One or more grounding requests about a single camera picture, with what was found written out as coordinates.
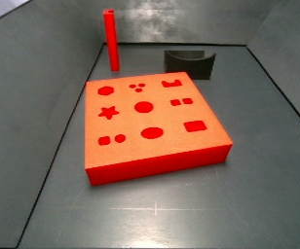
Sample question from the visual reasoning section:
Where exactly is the tall red arch peg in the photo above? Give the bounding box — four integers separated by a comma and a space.
104, 9, 121, 71

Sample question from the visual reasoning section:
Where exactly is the red shape sorting board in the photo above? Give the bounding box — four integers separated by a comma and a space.
85, 72, 232, 185

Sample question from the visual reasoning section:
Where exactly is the black curved holder bracket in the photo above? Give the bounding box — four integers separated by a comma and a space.
165, 51, 217, 80

